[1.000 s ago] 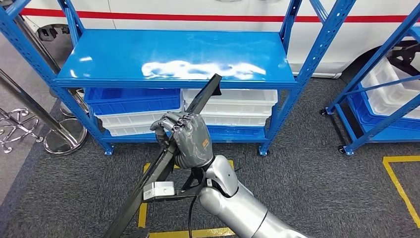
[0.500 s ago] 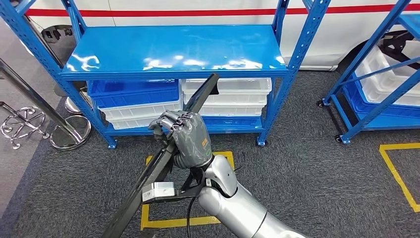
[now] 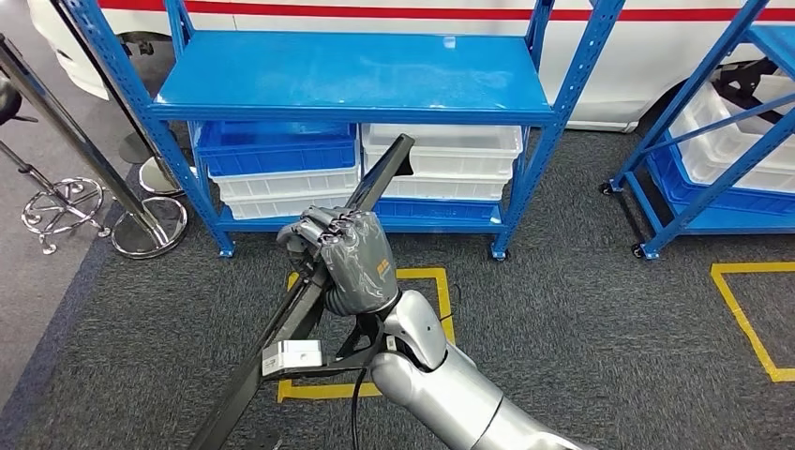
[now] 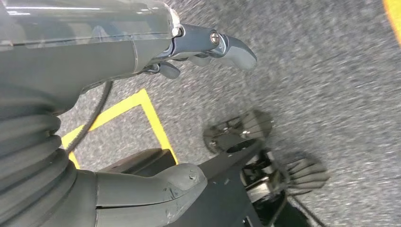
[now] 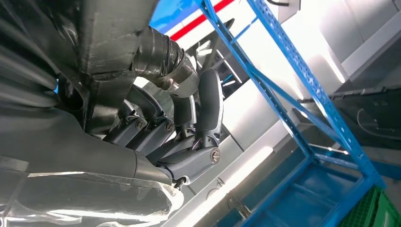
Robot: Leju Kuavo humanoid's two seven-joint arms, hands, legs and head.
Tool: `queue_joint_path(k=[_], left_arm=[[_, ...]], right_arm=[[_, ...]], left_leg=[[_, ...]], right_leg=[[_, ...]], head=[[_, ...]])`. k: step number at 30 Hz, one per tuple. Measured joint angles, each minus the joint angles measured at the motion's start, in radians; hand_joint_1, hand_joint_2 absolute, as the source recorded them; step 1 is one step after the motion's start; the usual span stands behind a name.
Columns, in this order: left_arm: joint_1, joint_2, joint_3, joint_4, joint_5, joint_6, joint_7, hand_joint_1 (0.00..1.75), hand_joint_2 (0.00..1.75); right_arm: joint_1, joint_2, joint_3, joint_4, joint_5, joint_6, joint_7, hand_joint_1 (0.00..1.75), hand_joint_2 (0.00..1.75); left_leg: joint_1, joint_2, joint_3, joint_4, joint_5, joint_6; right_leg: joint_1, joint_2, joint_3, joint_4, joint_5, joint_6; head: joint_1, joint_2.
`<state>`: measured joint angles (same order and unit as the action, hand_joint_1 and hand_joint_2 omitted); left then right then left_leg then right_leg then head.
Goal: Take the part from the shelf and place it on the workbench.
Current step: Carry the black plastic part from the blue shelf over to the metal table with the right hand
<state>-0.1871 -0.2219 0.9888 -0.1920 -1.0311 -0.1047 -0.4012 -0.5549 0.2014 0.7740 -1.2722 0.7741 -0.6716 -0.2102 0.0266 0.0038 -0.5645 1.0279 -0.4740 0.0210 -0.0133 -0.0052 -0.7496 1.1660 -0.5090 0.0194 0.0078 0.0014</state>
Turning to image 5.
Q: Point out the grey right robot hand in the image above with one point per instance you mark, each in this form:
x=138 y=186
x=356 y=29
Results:
x=78 y=150

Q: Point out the blue metal shelf rack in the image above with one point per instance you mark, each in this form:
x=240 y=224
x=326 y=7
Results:
x=313 y=87

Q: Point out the green plastic crate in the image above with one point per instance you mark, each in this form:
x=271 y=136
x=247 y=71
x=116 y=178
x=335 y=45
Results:
x=376 y=210

